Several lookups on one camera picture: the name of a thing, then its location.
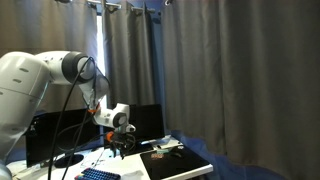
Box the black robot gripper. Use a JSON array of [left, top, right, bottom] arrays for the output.
[[105, 131, 135, 158]]

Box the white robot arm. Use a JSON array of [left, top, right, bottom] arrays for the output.
[[0, 51, 136, 180]]

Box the colourful mechanical keyboard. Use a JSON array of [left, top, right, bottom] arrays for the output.
[[74, 168, 121, 180]]

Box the right black monitor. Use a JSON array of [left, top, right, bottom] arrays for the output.
[[129, 104, 165, 151]]

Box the black mouse pad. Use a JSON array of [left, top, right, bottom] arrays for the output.
[[140, 145, 213, 180]]

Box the middle grey curtain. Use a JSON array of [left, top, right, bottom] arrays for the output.
[[103, 1, 156, 106]]

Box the grey curtain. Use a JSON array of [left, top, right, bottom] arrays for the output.
[[161, 0, 320, 180], [0, 0, 99, 113], [103, 1, 156, 106]]

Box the metal curtain rod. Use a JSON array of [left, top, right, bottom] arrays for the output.
[[54, 0, 174, 14]]

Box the right grey curtain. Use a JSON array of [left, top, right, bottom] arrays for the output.
[[161, 0, 320, 180]]

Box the left grey curtain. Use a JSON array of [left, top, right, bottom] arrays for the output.
[[0, 0, 99, 113]]

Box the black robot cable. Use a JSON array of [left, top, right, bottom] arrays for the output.
[[47, 56, 111, 180]]

